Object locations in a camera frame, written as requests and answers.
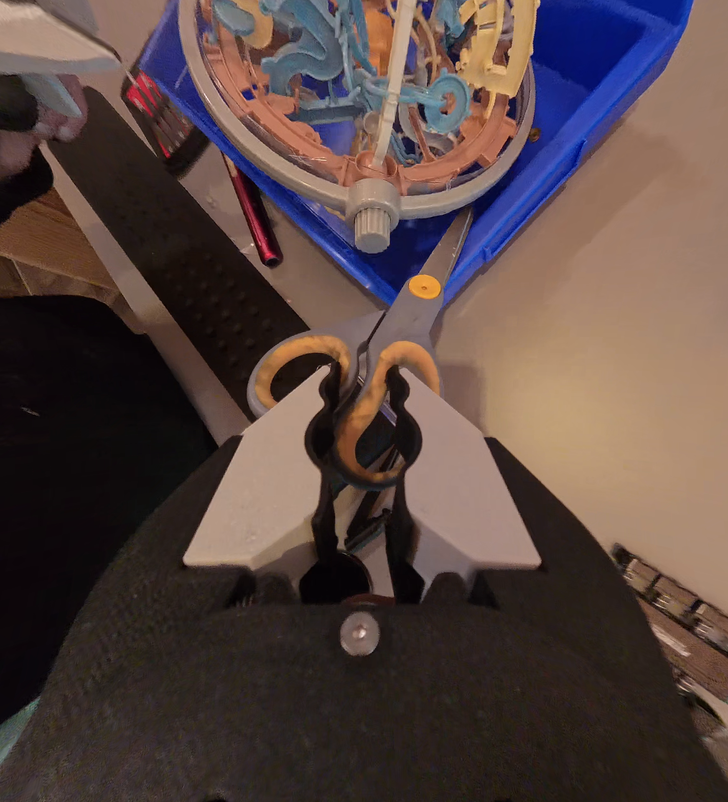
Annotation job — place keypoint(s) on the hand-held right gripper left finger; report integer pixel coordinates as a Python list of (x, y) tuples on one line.
[(257, 501)]

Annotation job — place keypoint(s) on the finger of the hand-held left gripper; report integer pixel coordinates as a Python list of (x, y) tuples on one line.
[(38, 44), (66, 15)]

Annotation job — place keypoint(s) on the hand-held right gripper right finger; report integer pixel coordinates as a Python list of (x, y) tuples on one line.
[(464, 501)]

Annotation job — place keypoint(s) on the plastic ball maze puzzle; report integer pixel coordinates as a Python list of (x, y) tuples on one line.
[(364, 194)]

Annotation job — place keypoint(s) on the small blue plastic bin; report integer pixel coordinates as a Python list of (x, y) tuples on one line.
[(589, 94)]

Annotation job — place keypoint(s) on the person's left hand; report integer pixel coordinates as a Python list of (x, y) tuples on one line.
[(0, 153)]

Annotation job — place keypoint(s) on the red black tool kit case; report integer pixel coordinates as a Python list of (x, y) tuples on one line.
[(163, 125)]

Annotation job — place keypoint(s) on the person's black clothing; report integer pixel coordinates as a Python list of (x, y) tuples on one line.
[(57, 501)]

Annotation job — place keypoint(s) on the black dotted wrist rest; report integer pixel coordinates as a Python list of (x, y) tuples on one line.
[(169, 250)]

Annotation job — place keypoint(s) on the black hand grip exerciser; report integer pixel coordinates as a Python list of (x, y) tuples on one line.
[(690, 626)]

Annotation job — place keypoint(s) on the red pen screwdriver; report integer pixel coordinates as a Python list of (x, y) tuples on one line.
[(254, 213)]

